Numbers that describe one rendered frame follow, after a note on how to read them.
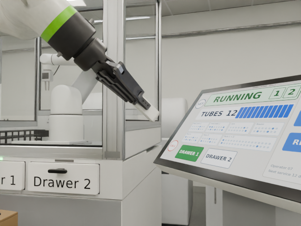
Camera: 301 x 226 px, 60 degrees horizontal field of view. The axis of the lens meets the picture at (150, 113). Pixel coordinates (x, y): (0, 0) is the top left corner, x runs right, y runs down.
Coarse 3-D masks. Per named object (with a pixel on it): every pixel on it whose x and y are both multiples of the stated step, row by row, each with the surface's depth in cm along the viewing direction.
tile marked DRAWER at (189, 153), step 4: (184, 144) 75; (180, 148) 75; (184, 148) 74; (188, 148) 72; (192, 148) 71; (196, 148) 70; (200, 148) 68; (180, 152) 74; (184, 152) 72; (188, 152) 71; (192, 152) 70; (196, 152) 68; (200, 152) 67; (176, 156) 73; (180, 156) 72; (184, 156) 71; (188, 156) 70; (192, 156) 68; (196, 156) 67; (188, 160) 68; (192, 160) 67; (196, 160) 66
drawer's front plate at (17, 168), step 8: (0, 168) 104; (8, 168) 104; (16, 168) 103; (24, 168) 104; (0, 176) 104; (8, 176) 103; (16, 176) 103; (24, 176) 104; (0, 184) 104; (8, 184) 103; (16, 184) 103; (24, 184) 104
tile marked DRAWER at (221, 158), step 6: (210, 150) 65; (216, 150) 63; (222, 150) 62; (228, 150) 60; (204, 156) 65; (210, 156) 63; (216, 156) 62; (222, 156) 60; (228, 156) 59; (234, 156) 58; (204, 162) 63; (210, 162) 62; (216, 162) 60; (222, 162) 59; (228, 162) 58; (228, 168) 56
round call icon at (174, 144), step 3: (171, 141) 81; (174, 141) 80; (177, 141) 79; (171, 144) 80; (174, 144) 79; (177, 144) 77; (168, 147) 80; (171, 147) 79; (174, 147) 78; (165, 150) 80; (168, 150) 79; (171, 150) 78
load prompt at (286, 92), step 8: (264, 88) 67; (272, 88) 65; (280, 88) 62; (288, 88) 61; (296, 88) 59; (216, 96) 81; (224, 96) 78; (232, 96) 75; (240, 96) 72; (248, 96) 69; (256, 96) 67; (264, 96) 65; (272, 96) 63; (280, 96) 61; (288, 96) 59; (296, 96) 57; (208, 104) 81; (216, 104) 78; (224, 104) 75
